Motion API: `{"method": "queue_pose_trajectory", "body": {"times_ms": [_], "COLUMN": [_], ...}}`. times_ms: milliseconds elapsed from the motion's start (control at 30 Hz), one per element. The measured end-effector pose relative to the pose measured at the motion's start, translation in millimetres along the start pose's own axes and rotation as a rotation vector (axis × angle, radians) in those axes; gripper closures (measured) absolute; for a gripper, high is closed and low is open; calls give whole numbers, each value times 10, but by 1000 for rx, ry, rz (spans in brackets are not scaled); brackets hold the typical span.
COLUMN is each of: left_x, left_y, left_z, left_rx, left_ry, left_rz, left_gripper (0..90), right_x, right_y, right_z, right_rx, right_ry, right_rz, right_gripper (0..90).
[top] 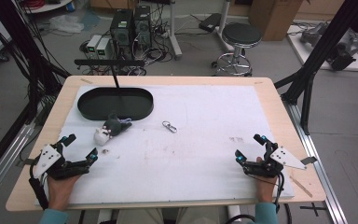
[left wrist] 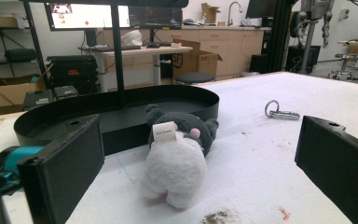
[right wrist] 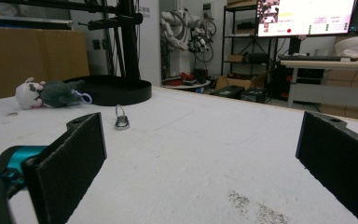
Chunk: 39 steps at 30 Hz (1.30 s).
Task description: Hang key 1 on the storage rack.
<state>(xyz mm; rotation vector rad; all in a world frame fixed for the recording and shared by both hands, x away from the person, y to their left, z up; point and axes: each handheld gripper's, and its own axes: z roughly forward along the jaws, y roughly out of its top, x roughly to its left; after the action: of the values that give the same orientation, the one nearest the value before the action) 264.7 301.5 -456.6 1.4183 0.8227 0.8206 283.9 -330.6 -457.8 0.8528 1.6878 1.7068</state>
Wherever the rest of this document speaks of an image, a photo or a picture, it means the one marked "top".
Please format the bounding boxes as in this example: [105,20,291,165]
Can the white power supply unit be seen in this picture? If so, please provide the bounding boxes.
[96,36,114,61]
[86,35,103,59]

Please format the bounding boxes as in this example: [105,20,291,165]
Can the white table mat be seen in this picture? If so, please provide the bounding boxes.
[35,84,296,207]

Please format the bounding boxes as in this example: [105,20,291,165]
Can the person's left hand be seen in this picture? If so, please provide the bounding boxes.
[47,174,82,211]

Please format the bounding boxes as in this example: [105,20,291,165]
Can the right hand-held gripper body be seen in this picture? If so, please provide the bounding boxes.
[243,147,319,179]

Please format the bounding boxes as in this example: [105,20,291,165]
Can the grey machine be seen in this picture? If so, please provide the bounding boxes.
[299,21,358,72]

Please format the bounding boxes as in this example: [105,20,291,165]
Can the white floor board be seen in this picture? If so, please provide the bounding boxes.
[286,23,358,73]

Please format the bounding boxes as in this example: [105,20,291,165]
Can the black frame strut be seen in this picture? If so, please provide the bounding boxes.
[274,0,358,135]
[0,0,72,185]

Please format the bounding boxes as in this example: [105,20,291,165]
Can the black flat box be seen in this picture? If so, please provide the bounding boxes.
[198,12,223,34]

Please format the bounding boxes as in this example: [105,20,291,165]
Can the thin wooden stick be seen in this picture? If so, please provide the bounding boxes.
[288,175,314,199]

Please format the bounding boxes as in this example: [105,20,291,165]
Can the aluminium rail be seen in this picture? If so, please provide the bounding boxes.
[282,102,350,224]
[0,123,35,208]

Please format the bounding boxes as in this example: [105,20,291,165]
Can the clear plastic bag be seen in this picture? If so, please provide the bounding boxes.
[48,14,85,35]

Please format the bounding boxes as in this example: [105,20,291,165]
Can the tangle of black cables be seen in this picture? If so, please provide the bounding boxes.
[79,12,175,77]

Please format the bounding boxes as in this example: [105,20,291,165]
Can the white round table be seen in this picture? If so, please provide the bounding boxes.
[23,0,75,14]

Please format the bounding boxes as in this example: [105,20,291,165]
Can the silver metal carabiner clip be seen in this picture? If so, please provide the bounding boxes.
[161,120,178,134]

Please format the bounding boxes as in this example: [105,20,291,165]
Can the white-legged desk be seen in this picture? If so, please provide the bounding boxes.
[166,0,235,61]

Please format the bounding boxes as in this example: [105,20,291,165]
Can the dark grey plush toy keychain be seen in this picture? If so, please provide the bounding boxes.
[93,113,133,147]

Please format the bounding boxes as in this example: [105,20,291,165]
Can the person's legs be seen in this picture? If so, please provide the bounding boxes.
[116,207,227,224]

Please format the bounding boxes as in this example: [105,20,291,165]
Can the large brown cardboard box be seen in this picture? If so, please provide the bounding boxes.
[249,0,304,42]

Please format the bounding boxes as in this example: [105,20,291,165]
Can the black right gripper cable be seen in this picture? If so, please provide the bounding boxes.
[273,172,293,224]

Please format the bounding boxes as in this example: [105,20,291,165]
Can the black hanger stand with tray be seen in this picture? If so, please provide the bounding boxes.
[74,59,155,122]

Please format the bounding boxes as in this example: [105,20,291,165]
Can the black round stool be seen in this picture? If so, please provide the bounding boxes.
[212,21,263,77]

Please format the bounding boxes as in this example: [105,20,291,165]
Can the red cables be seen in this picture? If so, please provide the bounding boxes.
[22,0,47,9]

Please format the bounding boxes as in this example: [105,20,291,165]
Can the person's right hand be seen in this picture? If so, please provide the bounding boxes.
[255,156,278,203]

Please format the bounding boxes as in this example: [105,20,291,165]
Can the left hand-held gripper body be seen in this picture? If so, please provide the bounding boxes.
[16,143,91,181]

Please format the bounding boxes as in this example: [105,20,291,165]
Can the white table leg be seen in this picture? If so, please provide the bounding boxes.
[97,208,114,224]
[227,204,242,224]

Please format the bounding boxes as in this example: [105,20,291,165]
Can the black computer tower green label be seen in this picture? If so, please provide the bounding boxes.
[109,8,135,61]

